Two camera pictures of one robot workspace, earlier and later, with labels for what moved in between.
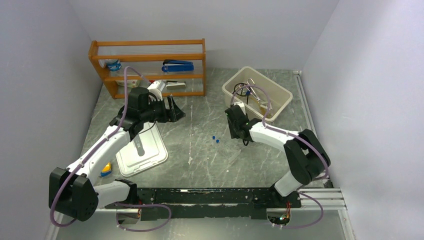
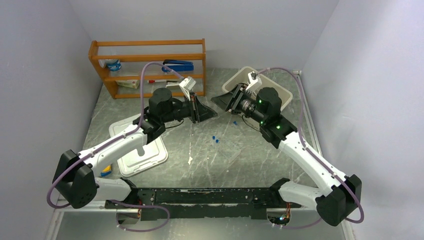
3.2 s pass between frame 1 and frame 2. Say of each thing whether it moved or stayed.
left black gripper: moved
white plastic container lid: stayed
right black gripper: moved
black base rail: stayed
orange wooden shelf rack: stayed
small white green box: stayed
